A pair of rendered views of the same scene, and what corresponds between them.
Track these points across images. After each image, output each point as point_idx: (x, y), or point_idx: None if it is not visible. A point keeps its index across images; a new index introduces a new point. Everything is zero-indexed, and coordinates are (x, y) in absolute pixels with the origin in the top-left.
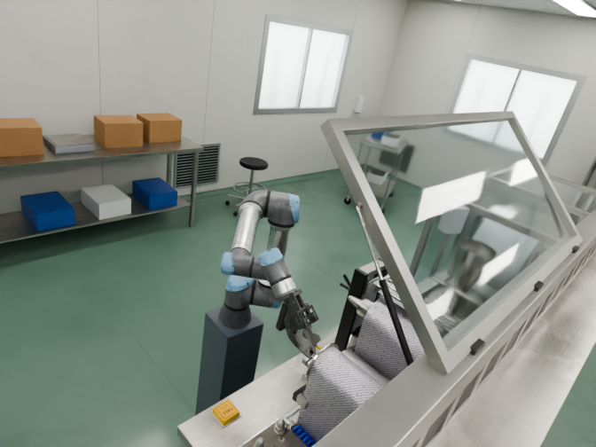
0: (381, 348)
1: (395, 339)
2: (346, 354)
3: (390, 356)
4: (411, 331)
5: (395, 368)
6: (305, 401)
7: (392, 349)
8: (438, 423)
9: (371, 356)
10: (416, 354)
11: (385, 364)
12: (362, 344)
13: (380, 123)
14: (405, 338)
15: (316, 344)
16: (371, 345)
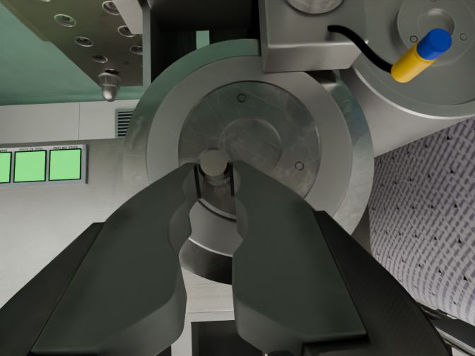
0: (440, 215)
1: (427, 277)
2: (422, 127)
3: (414, 207)
4: (441, 309)
5: (397, 182)
6: (135, 28)
7: (418, 236)
8: None
9: (454, 143)
10: (386, 263)
11: (415, 169)
12: None
13: None
14: (422, 290)
15: (438, 52)
16: (472, 192)
